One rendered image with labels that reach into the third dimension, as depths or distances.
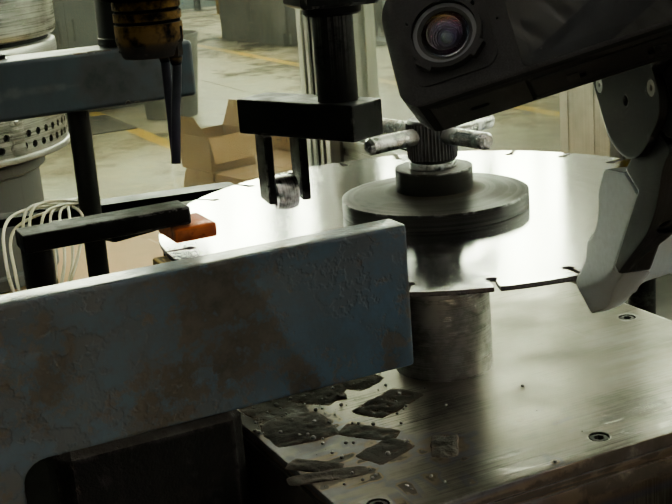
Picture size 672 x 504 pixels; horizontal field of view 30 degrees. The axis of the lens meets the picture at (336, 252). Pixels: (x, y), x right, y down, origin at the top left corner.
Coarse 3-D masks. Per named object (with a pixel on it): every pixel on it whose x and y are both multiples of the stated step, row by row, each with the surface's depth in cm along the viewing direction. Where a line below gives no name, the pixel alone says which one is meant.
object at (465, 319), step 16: (416, 304) 74; (432, 304) 74; (448, 304) 73; (464, 304) 74; (480, 304) 74; (416, 320) 74; (432, 320) 74; (448, 320) 74; (464, 320) 74; (480, 320) 75; (416, 336) 75; (432, 336) 74; (448, 336) 74; (464, 336) 74; (480, 336) 75; (416, 352) 75; (432, 352) 74; (448, 352) 74; (464, 352) 74; (480, 352) 75; (400, 368) 76; (416, 368) 75; (432, 368) 75; (448, 368) 75; (464, 368) 75; (480, 368) 75
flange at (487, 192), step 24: (408, 168) 74; (456, 168) 73; (360, 192) 76; (384, 192) 75; (408, 192) 73; (432, 192) 72; (456, 192) 73; (480, 192) 73; (504, 192) 73; (528, 192) 73; (360, 216) 72; (384, 216) 70; (408, 216) 70; (432, 216) 69; (456, 216) 69; (480, 216) 70; (504, 216) 71
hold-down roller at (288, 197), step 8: (280, 176) 71; (288, 176) 71; (280, 184) 71; (288, 184) 71; (296, 184) 71; (280, 192) 71; (288, 192) 71; (296, 192) 71; (280, 200) 71; (288, 200) 71; (296, 200) 71; (280, 208) 72; (288, 208) 72
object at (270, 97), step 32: (320, 32) 66; (352, 32) 66; (320, 64) 66; (352, 64) 66; (256, 96) 71; (288, 96) 70; (320, 96) 67; (352, 96) 67; (256, 128) 70; (288, 128) 69; (320, 128) 67; (352, 128) 66
